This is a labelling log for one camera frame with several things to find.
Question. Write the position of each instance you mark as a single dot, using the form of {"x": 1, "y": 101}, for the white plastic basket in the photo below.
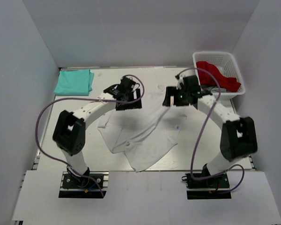
{"x": 226, "y": 64}

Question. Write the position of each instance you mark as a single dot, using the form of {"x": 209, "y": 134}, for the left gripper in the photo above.
{"x": 134, "y": 105}

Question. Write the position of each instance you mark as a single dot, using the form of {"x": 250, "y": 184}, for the grey t-shirt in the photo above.
{"x": 214, "y": 89}

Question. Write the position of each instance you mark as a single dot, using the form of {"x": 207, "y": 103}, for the folded teal t-shirt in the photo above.
{"x": 74, "y": 83}

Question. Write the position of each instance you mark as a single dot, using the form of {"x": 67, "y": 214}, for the red t-shirt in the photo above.
{"x": 229, "y": 83}

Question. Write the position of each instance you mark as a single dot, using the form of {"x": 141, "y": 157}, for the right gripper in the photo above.
{"x": 172, "y": 91}

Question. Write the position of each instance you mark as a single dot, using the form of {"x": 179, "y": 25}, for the white t-shirt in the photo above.
{"x": 144, "y": 135}

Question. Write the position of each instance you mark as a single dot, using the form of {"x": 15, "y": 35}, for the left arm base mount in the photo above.
{"x": 69, "y": 188}

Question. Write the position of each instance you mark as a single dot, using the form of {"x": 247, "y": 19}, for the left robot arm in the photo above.
{"x": 70, "y": 130}

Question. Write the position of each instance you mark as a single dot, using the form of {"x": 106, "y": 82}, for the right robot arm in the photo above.
{"x": 238, "y": 135}

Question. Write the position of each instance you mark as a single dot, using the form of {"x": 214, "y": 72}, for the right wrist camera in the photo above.
{"x": 180, "y": 81}

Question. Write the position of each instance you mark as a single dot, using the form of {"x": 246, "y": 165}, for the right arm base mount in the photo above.
{"x": 211, "y": 189}

